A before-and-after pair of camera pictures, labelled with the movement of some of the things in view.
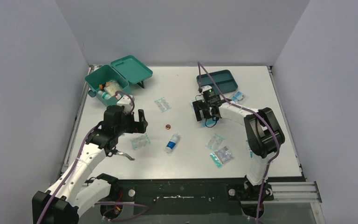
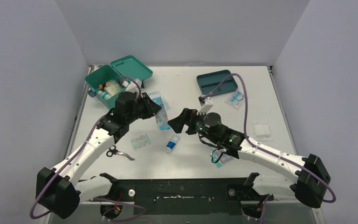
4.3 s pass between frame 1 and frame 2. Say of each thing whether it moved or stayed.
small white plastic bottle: stayed
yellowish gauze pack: stayed
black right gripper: moved
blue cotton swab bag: moved
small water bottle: stayed
